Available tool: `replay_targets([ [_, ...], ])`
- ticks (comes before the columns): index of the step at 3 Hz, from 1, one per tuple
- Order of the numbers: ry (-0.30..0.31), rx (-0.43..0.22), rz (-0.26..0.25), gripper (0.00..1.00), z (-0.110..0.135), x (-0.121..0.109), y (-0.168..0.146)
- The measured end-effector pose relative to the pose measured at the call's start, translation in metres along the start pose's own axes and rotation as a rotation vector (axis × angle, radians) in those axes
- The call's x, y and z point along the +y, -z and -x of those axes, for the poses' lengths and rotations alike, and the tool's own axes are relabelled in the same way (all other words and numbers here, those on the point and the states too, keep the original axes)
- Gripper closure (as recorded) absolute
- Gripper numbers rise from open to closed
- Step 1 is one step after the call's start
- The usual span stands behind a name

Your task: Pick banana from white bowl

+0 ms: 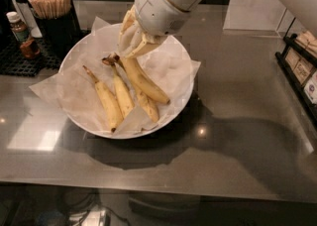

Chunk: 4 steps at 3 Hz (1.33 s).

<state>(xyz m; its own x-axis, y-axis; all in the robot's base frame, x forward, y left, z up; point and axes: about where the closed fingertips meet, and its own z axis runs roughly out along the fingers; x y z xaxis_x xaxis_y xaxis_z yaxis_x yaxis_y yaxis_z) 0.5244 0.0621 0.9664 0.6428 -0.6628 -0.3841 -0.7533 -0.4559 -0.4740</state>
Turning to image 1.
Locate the white bowl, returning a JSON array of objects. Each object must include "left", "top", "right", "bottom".
[{"left": 58, "top": 23, "right": 196, "bottom": 140}]

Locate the black rubber grid mat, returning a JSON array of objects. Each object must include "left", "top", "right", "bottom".
[{"left": 0, "top": 35, "right": 61, "bottom": 76}]

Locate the black cup of wooden stirrers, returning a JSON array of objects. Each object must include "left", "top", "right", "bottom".
[{"left": 28, "top": 0, "right": 82, "bottom": 59}]

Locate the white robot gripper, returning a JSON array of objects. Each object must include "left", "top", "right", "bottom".
[{"left": 118, "top": 0, "right": 189, "bottom": 58}]

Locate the yellow banana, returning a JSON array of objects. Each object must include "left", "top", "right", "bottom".
[
  {"left": 102, "top": 56, "right": 160, "bottom": 124},
  {"left": 111, "top": 64, "right": 135, "bottom": 118},
  {"left": 113, "top": 54, "right": 170, "bottom": 104},
  {"left": 83, "top": 65, "right": 124, "bottom": 133}
]

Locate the small brown round jar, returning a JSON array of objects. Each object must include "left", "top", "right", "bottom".
[{"left": 20, "top": 39, "right": 41, "bottom": 59}]

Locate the black rack of packets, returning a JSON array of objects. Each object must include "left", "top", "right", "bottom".
[{"left": 275, "top": 31, "right": 317, "bottom": 127}]

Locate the small brown sauce bottle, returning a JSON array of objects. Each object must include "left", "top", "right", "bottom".
[{"left": 6, "top": 11, "right": 29, "bottom": 43}]

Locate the white parchment paper liner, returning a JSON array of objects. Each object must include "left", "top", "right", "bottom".
[{"left": 29, "top": 16, "right": 202, "bottom": 137}]

